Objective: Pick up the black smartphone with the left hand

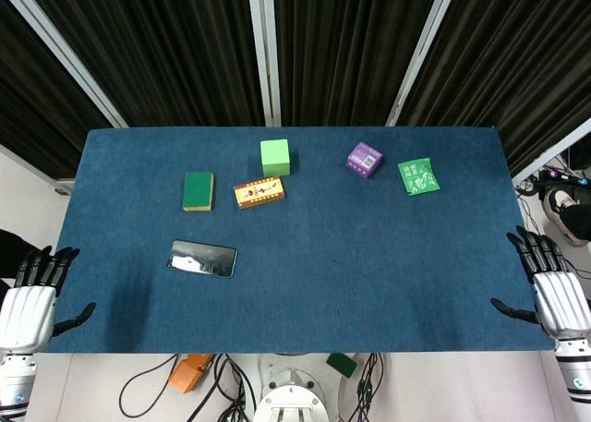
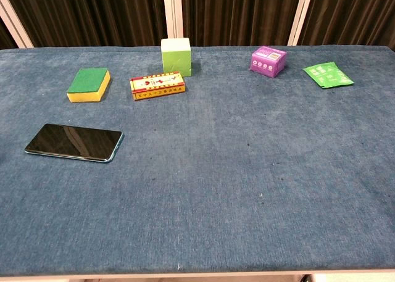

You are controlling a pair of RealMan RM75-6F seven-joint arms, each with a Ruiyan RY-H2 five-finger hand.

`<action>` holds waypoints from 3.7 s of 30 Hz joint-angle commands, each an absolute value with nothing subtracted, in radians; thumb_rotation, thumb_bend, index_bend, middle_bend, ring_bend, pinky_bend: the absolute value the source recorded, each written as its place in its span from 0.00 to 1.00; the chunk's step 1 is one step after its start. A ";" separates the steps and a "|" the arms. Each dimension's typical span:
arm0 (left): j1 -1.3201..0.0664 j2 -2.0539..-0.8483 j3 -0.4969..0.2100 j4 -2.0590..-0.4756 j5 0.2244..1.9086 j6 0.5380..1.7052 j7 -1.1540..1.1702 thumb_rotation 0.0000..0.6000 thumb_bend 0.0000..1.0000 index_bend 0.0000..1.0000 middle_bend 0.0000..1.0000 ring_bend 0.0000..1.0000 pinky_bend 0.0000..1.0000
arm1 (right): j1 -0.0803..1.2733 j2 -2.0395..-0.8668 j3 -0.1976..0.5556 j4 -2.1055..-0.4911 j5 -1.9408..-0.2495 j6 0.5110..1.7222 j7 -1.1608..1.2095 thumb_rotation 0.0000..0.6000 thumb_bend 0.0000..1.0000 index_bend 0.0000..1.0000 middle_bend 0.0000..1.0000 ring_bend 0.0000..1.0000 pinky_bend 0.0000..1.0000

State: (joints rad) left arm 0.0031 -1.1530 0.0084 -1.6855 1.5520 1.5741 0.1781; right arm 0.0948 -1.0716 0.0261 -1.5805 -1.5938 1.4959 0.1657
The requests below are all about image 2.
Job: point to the blue fabric table cover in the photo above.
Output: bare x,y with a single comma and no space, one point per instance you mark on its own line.
216,171

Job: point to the red and yellow card box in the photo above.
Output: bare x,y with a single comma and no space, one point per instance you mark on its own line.
157,85

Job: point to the green and white cube box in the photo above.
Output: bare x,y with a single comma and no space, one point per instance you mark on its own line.
176,58

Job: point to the purple tissue pack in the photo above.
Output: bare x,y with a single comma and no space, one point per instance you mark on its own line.
268,62

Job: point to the yellow sponge with green pad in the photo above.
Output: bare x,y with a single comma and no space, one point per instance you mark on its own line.
89,86

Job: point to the black smartphone with teal edge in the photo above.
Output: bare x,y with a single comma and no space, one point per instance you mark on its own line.
74,142

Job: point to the green sachet packet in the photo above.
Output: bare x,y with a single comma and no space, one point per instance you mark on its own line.
327,75

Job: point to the dark brown curtain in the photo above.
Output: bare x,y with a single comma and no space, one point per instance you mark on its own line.
92,13

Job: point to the white frame post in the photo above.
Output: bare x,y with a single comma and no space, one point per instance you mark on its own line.
173,12
301,15
14,19

